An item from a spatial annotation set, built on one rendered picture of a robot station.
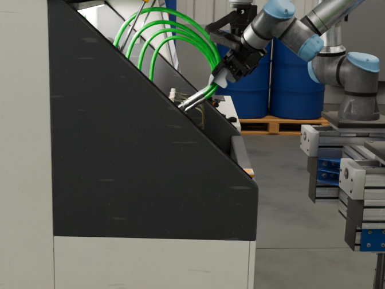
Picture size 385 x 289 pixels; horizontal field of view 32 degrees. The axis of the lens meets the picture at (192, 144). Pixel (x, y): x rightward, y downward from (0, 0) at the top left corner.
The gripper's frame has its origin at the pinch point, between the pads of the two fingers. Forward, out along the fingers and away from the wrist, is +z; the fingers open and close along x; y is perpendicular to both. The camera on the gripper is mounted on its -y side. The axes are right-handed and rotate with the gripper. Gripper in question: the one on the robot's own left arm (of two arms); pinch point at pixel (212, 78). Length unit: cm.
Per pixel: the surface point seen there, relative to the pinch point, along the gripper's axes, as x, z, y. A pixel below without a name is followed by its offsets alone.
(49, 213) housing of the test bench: -51, 35, 0
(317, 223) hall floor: 185, 161, 73
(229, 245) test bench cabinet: -24, 17, 41
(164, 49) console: 29, 31, -28
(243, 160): 6.4, 18.1, 23.7
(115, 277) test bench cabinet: -45, 40, 26
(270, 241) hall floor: 138, 159, 60
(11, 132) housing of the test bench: -52, 24, -22
